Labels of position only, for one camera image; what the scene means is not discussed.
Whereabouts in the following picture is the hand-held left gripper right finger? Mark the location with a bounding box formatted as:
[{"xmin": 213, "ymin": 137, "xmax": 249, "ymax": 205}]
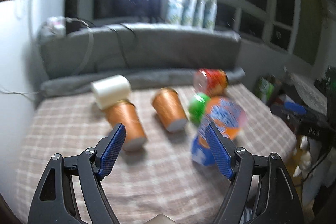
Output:
[{"xmin": 205, "ymin": 123, "xmax": 305, "ymax": 224}]

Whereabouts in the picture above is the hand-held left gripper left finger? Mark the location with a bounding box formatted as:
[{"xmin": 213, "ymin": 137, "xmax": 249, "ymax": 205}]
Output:
[{"xmin": 28, "ymin": 123, "xmax": 126, "ymax": 224}]

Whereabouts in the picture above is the orange paper cup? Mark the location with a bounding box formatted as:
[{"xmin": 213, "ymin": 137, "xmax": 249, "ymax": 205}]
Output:
[
  {"xmin": 151, "ymin": 88, "xmax": 188, "ymax": 133},
  {"xmin": 105, "ymin": 101, "xmax": 148, "ymax": 152}
]

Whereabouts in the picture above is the blue snack packet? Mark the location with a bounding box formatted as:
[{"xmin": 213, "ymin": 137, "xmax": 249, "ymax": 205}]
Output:
[{"xmin": 191, "ymin": 120, "xmax": 219, "ymax": 167}]

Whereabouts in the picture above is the orange blue snack bag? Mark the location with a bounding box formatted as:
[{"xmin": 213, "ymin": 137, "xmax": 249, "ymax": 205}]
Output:
[{"xmin": 200, "ymin": 97, "xmax": 247, "ymax": 141}]

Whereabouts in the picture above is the green round toy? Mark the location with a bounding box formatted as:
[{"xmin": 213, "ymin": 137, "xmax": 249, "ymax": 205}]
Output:
[{"xmin": 188, "ymin": 93, "xmax": 211, "ymax": 127}]

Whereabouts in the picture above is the white foam cylinder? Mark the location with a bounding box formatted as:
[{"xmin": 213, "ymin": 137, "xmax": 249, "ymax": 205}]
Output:
[{"xmin": 91, "ymin": 74, "xmax": 131, "ymax": 110}]

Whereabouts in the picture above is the red orange can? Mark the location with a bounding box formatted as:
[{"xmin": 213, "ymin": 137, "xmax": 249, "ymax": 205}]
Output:
[{"xmin": 194, "ymin": 69, "xmax": 229, "ymax": 97}]

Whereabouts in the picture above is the green box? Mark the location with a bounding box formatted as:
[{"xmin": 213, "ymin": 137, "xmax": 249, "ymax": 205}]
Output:
[{"xmin": 256, "ymin": 76, "xmax": 275, "ymax": 104}]

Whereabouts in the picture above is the blue flat object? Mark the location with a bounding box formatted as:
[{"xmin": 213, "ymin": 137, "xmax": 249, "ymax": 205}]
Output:
[{"xmin": 283, "ymin": 102, "xmax": 307, "ymax": 115}]

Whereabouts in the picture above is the black device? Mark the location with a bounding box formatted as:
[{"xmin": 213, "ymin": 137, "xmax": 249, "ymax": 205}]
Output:
[{"xmin": 297, "ymin": 111, "xmax": 336, "ymax": 138}]

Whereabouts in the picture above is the grey sofa back cushion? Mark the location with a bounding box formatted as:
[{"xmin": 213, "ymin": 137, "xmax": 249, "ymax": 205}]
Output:
[{"xmin": 39, "ymin": 23, "xmax": 242, "ymax": 81}]

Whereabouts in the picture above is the patterned cloth bundle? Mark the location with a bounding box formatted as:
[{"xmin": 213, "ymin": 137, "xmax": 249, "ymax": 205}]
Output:
[{"xmin": 39, "ymin": 17, "xmax": 66, "ymax": 40}]

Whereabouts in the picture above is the white strap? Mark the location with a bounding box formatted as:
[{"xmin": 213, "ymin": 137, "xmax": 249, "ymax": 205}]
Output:
[{"xmin": 76, "ymin": 19, "xmax": 95, "ymax": 73}]

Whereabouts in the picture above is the black cable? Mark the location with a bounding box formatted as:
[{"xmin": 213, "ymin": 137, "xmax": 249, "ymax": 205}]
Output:
[{"xmin": 105, "ymin": 23, "xmax": 137, "ymax": 68}]

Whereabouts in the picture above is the thin white cable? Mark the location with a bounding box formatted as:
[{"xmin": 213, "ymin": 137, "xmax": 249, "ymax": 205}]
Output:
[{"xmin": 0, "ymin": 84, "xmax": 40, "ymax": 95}]

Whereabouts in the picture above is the white window frame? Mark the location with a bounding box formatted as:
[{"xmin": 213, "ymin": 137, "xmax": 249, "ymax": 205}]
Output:
[{"xmin": 64, "ymin": 0, "xmax": 302, "ymax": 52}]

